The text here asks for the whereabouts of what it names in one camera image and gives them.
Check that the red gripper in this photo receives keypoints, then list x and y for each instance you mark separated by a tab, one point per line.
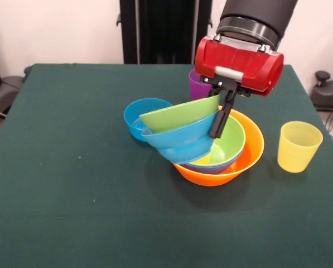
238	64

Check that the large green bowl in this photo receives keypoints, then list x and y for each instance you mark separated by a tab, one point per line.
233	136

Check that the small green bowl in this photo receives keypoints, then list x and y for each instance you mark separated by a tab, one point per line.
177	114

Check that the small cyan bowl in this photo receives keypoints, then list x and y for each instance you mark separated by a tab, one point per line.
177	136

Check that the opaque yellow cup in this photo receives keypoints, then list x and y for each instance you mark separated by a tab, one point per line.
202	160

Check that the large blue bowl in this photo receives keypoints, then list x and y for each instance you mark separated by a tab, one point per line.
211	169

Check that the purple cup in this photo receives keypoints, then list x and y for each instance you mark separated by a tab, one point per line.
197	89

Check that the large orange bowl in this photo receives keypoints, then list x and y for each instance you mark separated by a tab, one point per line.
238	167

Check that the small ribbed blue bowl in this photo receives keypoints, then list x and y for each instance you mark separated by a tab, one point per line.
132	114

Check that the translucent yellow-green cup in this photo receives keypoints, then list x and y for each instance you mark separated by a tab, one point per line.
298	150

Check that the dark grey base foot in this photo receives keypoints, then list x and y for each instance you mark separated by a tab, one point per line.
7	89
328	95

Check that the dark green tablecloth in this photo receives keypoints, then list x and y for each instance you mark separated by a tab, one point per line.
266	209

